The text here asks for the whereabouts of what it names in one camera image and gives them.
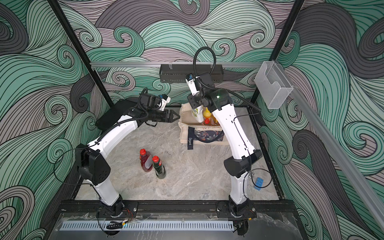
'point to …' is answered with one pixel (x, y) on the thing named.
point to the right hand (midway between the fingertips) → (193, 96)
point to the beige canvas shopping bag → (191, 132)
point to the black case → (113, 115)
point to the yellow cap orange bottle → (207, 114)
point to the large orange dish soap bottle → (213, 121)
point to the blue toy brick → (259, 183)
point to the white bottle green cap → (198, 113)
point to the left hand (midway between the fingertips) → (175, 114)
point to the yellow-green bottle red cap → (207, 121)
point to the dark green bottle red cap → (159, 168)
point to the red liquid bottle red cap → (146, 160)
